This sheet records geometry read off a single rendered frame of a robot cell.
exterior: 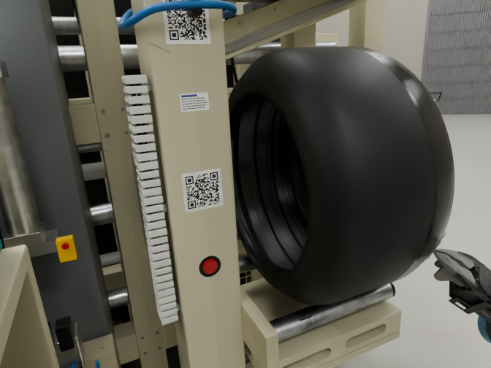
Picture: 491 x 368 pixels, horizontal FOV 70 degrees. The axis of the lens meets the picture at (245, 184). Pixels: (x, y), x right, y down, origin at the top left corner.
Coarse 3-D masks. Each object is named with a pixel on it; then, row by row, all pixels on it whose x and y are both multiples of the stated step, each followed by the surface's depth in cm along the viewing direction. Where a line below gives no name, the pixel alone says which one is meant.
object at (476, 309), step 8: (472, 272) 74; (480, 272) 73; (488, 272) 74; (480, 280) 71; (488, 280) 72; (456, 288) 76; (464, 288) 74; (488, 288) 71; (456, 296) 75; (464, 296) 75; (472, 296) 74; (488, 296) 71; (456, 304) 76; (464, 304) 76; (472, 304) 74; (480, 304) 73; (488, 304) 72; (472, 312) 75; (480, 312) 76; (488, 312) 75; (488, 320) 77
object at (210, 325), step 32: (160, 0) 53; (160, 32) 55; (160, 64) 56; (192, 64) 58; (224, 64) 60; (160, 96) 57; (224, 96) 62; (160, 128) 59; (192, 128) 61; (224, 128) 63; (160, 160) 63; (192, 160) 62; (224, 160) 65; (224, 192) 66; (192, 224) 65; (224, 224) 68; (192, 256) 67; (224, 256) 70; (192, 288) 69; (224, 288) 72; (192, 320) 71; (224, 320) 74; (192, 352) 73; (224, 352) 76
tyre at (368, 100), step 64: (256, 64) 74; (320, 64) 62; (384, 64) 66; (256, 128) 104; (320, 128) 57; (384, 128) 57; (256, 192) 108; (320, 192) 58; (384, 192) 56; (448, 192) 62; (256, 256) 88; (320, 256) 62; (384, 256) 61
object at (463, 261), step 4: (444, 252) 73; (448, 252) 73; (452, 252) 74; (456, 252) 74; (452, 256) 73; (456, 256) 73; (460, 256) 74; (464, 256) 75; (456, 260) 74; (460, 260) 73; (464, 260) 74; (468, 260) 74; (436, 264) 78; (440, 264) 77; (460, 264) 74; (464, 264) 73; (468, 264) 74; (472, 264) 74; (468, 268) 73
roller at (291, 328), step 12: (384, 288) 83; (348, 300) 79; (360, 300) 80; (372, 300) 81; (300, 312) 75; (312, 312) 76; (324, 312) 76; (336, 312) 77; (348, 312) 78; (276, 324) 72; (288, 324) 73; (300, 324) 73; (312, 324) 74; (288, 336) 72
